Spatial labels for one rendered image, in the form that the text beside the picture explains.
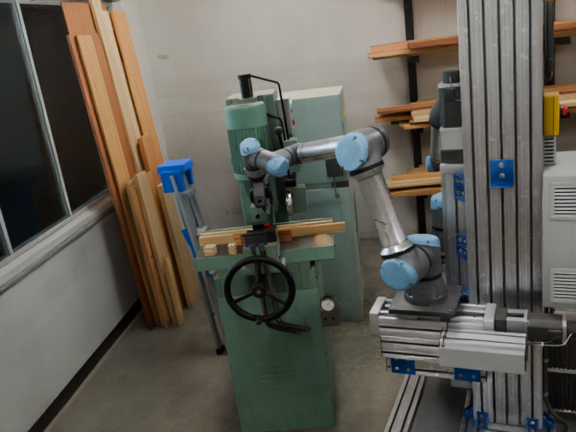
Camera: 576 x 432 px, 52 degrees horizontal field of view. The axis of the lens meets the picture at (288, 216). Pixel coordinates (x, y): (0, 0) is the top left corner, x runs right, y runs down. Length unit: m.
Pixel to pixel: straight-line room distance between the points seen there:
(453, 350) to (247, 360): 1.06
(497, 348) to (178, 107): 3.64
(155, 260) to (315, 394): 1.59
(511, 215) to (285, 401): 1.35
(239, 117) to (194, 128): 2.61
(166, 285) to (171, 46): 2.02
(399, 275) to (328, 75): 3.05
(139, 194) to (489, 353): 2.47
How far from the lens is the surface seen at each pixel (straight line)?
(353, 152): 1.86
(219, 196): 5.12
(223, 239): 2.67
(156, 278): 3.94
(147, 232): 3.89
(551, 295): 2.20
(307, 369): 2.74
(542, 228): 2.16
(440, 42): 4.25
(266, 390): 2.81
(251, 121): 2.44
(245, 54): 4.85
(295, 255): 2.49
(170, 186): 3.31
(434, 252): 2.04
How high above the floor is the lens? 1.77
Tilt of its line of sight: 17 degrees down
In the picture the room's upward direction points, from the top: 8 degrees counter-clockwise
